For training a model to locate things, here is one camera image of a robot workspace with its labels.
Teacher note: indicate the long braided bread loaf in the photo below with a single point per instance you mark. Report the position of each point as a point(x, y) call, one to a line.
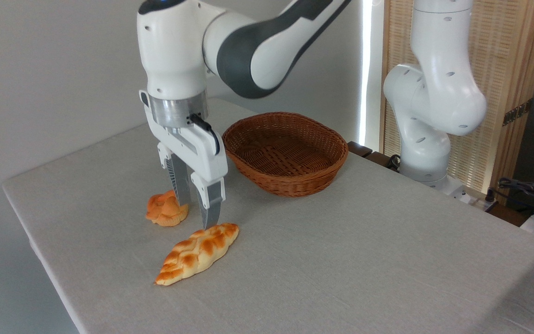
point(197, 253)

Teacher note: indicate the round orange bread bun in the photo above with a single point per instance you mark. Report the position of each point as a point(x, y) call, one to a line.
point(162, 211)

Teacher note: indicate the brown wicker basket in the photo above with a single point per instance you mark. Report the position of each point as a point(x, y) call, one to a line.
point(285, 157)

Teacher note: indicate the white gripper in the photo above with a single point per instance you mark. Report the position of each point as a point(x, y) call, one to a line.
point(197, 150)

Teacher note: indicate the bright vertical light strip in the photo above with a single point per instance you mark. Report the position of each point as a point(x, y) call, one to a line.
point(365, 69)

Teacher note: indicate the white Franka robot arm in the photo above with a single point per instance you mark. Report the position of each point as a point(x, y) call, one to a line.
point(248, 51)

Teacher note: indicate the grey tablecloth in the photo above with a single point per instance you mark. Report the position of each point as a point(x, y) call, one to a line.
point(318, 260)

